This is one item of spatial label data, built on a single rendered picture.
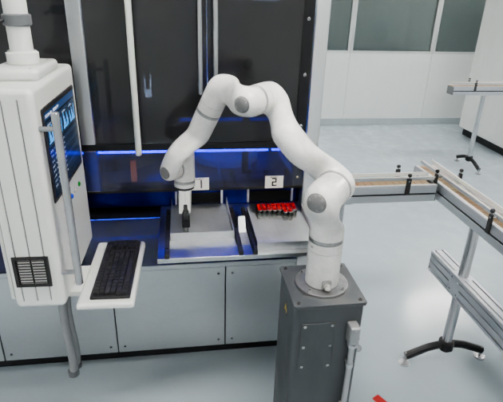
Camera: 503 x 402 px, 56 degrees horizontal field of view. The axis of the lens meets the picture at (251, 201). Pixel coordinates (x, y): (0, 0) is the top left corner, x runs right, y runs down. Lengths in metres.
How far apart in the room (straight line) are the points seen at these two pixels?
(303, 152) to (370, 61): 5.66
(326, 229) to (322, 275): 0.18
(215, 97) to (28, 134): 0.60
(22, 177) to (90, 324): 1.14
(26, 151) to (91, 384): 1.44
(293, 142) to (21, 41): 0.91
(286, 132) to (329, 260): 0.46
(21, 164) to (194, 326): 1.33
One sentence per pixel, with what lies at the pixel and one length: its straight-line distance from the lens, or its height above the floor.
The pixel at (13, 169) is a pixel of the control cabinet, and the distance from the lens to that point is 1.60.
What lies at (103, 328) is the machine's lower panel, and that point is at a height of 0.25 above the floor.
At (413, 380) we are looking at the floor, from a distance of 2.75.
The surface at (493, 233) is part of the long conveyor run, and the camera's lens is 2.28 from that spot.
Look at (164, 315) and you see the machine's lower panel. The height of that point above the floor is 0.31.
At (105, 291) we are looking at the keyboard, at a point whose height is 0.83.
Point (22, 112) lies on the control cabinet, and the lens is 1.53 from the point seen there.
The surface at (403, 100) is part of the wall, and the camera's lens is 7.48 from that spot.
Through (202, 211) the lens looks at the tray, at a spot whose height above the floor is 0.88.
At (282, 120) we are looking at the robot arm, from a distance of 1.58.
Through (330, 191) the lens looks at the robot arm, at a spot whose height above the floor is 1.27.
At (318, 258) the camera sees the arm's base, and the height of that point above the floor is 1.00.
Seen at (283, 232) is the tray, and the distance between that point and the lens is 2.03.
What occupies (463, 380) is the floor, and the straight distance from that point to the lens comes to 2.85.
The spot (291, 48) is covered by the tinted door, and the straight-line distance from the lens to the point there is 2.05.
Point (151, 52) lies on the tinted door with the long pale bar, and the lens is 2.00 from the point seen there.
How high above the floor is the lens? 1.83
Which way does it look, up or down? 24 degrees down
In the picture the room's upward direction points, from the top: 2 degrees clockwise
